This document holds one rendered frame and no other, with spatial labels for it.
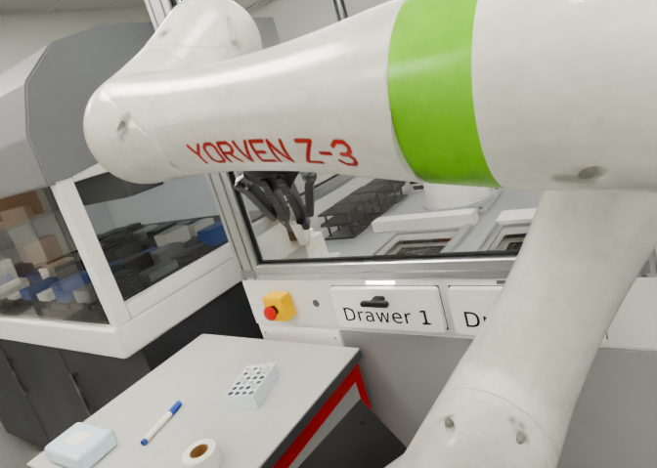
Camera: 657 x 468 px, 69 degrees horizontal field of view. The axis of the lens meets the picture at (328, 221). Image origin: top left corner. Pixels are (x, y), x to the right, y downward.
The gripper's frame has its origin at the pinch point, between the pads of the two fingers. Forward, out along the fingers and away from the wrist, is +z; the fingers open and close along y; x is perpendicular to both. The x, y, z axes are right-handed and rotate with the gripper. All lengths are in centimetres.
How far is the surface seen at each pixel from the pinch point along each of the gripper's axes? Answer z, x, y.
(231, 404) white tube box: 45, -16, -29
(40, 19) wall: 105, 350, -312
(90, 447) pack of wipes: 38, -27, -57
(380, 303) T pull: 37.1, 4.1, 8.1
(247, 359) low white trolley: 59, 1, -33
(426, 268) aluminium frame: 31.3, 9.0, 19.2
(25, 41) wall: 110, 325, -319
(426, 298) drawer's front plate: 36.3, 4.2, 18.5
